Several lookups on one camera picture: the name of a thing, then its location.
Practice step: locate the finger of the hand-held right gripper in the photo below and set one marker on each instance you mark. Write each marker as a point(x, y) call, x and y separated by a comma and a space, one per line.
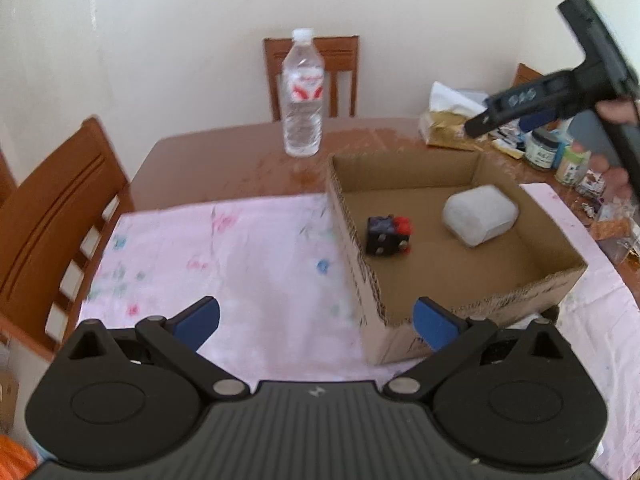
point(540, 120)
point(482, 119)

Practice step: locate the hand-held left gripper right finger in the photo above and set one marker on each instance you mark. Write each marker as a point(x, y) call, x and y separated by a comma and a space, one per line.
point(434, 327)

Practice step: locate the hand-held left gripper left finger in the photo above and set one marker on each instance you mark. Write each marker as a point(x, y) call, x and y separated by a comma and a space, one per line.
point(197, 322)

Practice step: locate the brown cardboard box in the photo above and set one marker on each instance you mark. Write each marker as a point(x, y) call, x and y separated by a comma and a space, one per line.
point(450, 270)

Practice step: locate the white plastic jar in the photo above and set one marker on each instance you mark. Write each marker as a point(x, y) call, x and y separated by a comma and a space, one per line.
point(480, 215)

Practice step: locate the black and red cube toy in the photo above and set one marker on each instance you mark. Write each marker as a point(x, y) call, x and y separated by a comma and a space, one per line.
point(385, 237)

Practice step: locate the person's right hand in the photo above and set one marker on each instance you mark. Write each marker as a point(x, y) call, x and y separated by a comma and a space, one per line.
point(622, 112)

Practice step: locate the dark-lidded glass jar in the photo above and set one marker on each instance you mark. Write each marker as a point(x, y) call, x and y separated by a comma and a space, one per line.
point(541, 150)

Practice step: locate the gold tissue pack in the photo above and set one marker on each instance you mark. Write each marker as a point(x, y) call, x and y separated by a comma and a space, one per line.
point(445, 130)

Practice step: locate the green and white bottle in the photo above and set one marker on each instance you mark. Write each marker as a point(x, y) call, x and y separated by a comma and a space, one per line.
point(572, 165)

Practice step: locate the pink floral tablecloth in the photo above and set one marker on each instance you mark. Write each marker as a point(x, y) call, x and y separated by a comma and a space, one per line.
point(225, 260)

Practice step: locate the small patterned packet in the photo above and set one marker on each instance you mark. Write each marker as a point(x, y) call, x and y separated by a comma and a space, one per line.
point(590, 184)

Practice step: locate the clear bag of orange snacks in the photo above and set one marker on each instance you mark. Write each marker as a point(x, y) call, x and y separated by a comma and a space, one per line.
point(617, 232)

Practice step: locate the wooden slatted chair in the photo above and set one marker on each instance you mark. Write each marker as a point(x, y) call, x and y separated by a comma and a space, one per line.
point(342, 60)

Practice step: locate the clear plastic water bottle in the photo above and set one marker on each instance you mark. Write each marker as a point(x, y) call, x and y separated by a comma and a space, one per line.
point(302, 110)

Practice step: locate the wooden chair with curved back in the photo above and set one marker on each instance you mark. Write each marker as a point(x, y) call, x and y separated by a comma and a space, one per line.
point(55, 210)

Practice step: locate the cardboard box on floor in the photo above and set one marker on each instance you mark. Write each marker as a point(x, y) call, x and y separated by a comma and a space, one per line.
point(7, 400)

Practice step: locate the wooden door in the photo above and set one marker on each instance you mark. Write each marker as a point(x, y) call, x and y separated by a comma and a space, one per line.
point(5, 180)

